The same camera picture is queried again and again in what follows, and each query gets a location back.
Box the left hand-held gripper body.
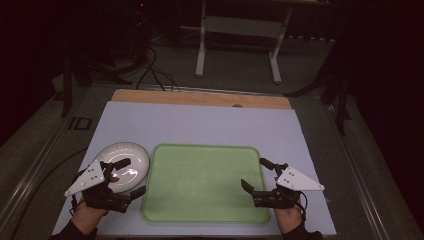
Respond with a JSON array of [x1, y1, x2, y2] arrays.
[[64, 159, 132, 214]]

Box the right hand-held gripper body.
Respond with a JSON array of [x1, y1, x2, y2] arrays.
[[252, 162, 326, 211]]

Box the white round plate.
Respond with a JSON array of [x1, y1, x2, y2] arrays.
[[94, 141, 151, 194]]

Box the person's right hand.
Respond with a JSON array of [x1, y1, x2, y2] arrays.
[[273, 199, 305, 235]]

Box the person's left hand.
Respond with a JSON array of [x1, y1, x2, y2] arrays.
[[71, 175, 120, 236]]

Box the green rectangular tray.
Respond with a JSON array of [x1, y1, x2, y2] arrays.
[[141, 143, 271, 224]]

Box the black floor socket box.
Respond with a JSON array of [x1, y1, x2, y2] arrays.
[[67, 116, 93, 131]]

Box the pale grey table mat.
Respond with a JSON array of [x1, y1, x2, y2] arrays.
[[52, 100, 337, 237]]

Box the black tripod stand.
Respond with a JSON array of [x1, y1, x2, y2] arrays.
[[284, 33, 353, 136]]

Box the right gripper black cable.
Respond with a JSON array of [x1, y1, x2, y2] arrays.
[[292, 191, 308, 223]]

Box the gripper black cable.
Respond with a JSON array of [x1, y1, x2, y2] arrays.
[[292, 191, 308, 223], [68, 194, 85, 216]]

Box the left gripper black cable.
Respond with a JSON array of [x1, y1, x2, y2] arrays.
[[68, 194, 85, 216]]

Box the long black cable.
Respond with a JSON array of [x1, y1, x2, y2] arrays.
[[9, 147, 88, 240]]

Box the metal floor rail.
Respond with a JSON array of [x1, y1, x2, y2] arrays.
[[0, 109, 73, 221], [324, 103, 391, 240]]

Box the black floor cables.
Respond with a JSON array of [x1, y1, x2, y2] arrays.
[[134, 45, 182, 93]]

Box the white metal stand frame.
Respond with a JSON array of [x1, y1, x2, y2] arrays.
[[195, 0, 295, 85]]

